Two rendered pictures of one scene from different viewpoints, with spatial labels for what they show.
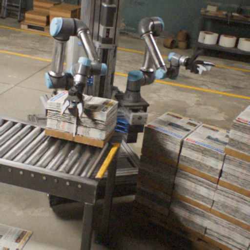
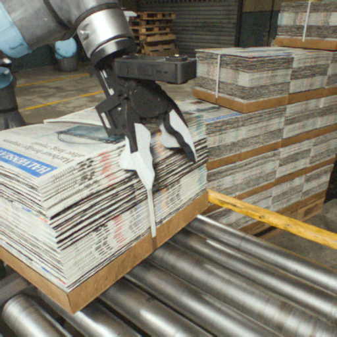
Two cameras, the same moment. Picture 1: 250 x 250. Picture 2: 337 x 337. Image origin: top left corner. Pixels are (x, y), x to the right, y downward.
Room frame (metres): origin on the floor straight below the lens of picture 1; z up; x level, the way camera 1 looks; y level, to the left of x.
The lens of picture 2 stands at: (1.85, 0.69, 1.22)
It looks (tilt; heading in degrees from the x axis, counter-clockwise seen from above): 27 degrees down; 298
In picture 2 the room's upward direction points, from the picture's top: straight up
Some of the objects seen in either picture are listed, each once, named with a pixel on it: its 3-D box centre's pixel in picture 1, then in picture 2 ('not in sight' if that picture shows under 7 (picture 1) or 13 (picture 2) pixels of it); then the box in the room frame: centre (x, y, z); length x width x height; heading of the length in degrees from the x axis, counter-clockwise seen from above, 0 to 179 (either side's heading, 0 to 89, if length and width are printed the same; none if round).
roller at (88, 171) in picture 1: (95, 161); (239, 242); (1.96, 0.14, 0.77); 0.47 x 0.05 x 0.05; 170
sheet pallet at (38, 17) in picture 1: (54, 17); not in sight; (8.73, 1.85, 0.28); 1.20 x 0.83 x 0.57; 80
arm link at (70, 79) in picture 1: (72, 79); not in sight; (2.74, 0.43, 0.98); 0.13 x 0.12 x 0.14; 118
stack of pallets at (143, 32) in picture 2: not in sight; (146, 41); (6.20, -6.36, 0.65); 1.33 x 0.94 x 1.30; 84
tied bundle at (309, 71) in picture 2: not in sight; (280, 72); (2.13, -1.11, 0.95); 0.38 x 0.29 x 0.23; 151
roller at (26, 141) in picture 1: (22, 145); not in sight; (2.04, 0.59, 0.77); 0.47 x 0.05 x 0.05; 170
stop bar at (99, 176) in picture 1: (108, 159); (261, 214); (1.94, 0.07, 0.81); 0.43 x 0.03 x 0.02; 170
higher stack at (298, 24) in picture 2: not in sight; (303, 118); (1.99, -1.37, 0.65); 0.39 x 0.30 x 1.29; 151
